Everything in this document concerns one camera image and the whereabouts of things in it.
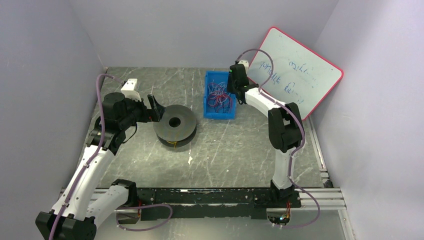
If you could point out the white board red frame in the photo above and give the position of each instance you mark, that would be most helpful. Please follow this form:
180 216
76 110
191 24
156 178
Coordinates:
292 73

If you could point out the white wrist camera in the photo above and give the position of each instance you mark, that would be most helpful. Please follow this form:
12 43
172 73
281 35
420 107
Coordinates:
130 90
245 63

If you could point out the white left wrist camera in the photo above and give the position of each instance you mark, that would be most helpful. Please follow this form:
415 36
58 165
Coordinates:
130 90

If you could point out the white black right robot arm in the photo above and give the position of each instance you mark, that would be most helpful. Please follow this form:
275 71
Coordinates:
285 129

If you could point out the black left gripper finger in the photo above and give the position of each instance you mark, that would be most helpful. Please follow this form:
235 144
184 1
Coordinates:
154 104
156 113

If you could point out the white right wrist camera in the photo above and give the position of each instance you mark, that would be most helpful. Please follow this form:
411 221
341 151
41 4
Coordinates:
245 63

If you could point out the grey perforated cable spool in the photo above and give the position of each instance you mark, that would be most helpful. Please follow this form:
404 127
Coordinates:
177 127

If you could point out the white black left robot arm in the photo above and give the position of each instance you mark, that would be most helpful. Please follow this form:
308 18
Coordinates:
72 217

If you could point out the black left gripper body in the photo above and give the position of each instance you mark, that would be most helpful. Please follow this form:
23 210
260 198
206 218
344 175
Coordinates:
151 108

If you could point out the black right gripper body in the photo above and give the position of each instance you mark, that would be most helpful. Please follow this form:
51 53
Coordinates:
232 85

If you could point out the blue plastic bin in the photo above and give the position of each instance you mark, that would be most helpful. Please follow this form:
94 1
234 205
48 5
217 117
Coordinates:
218 104

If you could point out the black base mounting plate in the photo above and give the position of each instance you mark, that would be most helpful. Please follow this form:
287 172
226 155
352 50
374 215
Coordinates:
163 211

